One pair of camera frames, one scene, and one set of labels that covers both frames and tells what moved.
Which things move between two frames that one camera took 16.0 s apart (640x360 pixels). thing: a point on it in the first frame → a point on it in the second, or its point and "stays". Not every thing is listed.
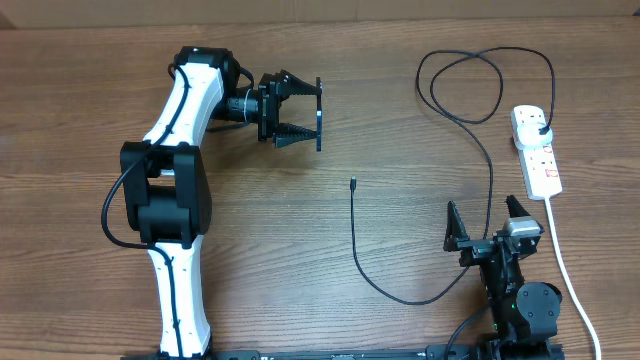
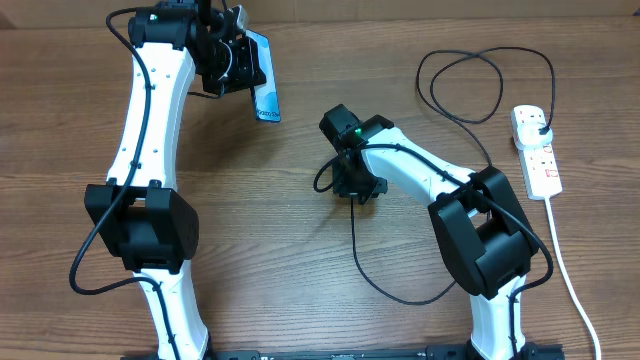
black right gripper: (473, 248) → (344, 187)
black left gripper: (286, 84) → (249, 73)
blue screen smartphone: (319, 89) → (265, 95)
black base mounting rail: (356, 354) stays
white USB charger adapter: (528, 134) stays
